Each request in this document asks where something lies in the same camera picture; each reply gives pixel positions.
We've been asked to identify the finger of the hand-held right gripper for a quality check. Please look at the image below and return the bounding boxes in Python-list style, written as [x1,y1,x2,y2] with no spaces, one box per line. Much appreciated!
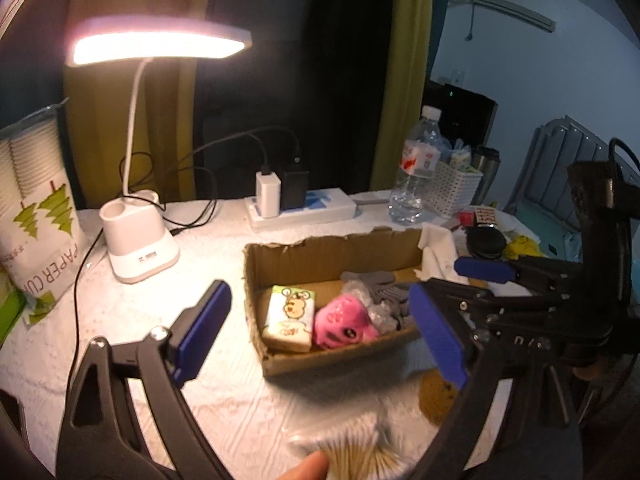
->
[454,256,589,302]
[425,277,577,346]

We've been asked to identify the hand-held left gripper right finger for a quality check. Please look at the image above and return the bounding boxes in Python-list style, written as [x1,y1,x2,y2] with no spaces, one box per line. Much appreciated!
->
[409,282,584,480]

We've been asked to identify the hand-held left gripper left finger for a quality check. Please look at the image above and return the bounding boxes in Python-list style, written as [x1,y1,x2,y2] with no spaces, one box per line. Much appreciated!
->
[56,280,233,480]

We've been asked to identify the white towel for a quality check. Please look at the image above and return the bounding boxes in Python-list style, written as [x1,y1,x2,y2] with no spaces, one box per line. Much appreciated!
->
[417,223,474,286]

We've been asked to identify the clear plastic bag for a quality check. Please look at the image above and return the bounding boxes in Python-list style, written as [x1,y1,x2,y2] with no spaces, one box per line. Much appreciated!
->
[342,280,399,336]

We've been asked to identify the tissue pack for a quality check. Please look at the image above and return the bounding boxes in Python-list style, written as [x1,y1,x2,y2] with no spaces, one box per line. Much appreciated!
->
[262,284,319,354]

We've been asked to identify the pink plush toy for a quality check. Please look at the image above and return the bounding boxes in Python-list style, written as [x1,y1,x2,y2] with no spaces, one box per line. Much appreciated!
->
[313,294,379,350]

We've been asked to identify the cardboard box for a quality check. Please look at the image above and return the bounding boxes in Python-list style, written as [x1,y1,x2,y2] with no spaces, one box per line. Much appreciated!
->
[242,226,452,379]

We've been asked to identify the cotton swab pack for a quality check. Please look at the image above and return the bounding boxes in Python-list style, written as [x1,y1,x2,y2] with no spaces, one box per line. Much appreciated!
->
[287,412,417,480]

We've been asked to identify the person's left hand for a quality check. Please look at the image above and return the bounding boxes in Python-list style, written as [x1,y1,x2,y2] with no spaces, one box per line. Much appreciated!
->
[271,450,332,480]

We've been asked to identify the black round case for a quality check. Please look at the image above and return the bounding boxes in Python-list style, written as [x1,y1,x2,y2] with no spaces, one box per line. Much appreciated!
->
[464,227,506,261]

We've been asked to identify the yellow box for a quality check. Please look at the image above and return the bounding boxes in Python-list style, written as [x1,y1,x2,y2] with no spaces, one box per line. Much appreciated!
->
[504,234,544,261]

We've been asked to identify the brown round pad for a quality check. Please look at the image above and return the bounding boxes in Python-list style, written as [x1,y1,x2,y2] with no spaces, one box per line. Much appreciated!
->
[418,367,459,426]

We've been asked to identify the teal bed sheet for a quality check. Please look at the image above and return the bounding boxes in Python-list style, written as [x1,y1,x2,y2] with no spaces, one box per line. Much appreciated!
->
[514,199,581,262]

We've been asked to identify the white woven basket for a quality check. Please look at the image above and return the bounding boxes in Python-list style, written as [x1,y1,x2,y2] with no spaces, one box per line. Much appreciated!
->
[429,159,485,220]

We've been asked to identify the steel thermos cup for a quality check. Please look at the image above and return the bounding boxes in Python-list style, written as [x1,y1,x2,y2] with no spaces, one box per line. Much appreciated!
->
[469,145,501,206]

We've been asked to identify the white desk lamp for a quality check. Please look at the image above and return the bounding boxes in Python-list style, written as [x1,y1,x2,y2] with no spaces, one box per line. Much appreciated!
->
[64,15,253,285]

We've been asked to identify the clear water bottle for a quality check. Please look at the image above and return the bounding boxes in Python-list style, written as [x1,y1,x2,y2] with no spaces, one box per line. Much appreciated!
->
[388,105,441,226]

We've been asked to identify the blue white packets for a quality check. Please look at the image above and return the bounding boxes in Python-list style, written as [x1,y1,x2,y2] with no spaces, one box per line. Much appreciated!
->
[439,134,474,171]

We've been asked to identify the white charger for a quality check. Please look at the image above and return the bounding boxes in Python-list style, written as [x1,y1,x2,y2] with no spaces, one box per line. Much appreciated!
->
[254,169,281,219]

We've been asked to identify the black box appliance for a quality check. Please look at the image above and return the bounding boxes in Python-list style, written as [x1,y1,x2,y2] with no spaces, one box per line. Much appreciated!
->
[422,79,499,149]

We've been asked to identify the white power strip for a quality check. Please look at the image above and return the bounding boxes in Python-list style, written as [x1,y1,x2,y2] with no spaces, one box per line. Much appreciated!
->
[243,188,357,231]

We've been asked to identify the black charger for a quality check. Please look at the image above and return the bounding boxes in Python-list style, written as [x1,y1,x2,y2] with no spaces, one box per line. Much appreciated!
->
[278,169,310,211]

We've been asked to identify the white paper cup pack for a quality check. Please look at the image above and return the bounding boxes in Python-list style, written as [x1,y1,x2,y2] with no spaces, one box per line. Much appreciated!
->
[0,104,94,329]

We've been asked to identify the green paper cup pack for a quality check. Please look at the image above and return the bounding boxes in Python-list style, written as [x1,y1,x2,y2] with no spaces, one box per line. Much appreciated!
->
[0,287,29,347]

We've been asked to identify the yellow curtain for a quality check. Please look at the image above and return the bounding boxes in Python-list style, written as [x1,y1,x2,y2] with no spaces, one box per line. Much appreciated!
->
[369,0,434,194]
[62,0,212,209]

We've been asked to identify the white air conditioner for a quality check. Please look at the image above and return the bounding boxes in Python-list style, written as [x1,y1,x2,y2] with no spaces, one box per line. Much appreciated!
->
[449,0,557,34]

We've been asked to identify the dark glass window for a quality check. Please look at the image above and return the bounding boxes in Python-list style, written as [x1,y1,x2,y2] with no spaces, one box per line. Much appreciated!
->
[192,0,402,197]

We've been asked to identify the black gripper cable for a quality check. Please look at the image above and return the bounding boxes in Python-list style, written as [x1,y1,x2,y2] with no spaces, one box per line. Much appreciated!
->
[608,137,640,172]

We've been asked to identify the black lamp cable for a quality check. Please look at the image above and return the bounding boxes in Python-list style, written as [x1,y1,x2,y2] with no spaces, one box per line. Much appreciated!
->
[69,232,109,377]

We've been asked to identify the black charger cable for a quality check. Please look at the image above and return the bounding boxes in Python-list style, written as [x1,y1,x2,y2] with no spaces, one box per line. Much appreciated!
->
[119,132,268,201]
[165,126,301,233]

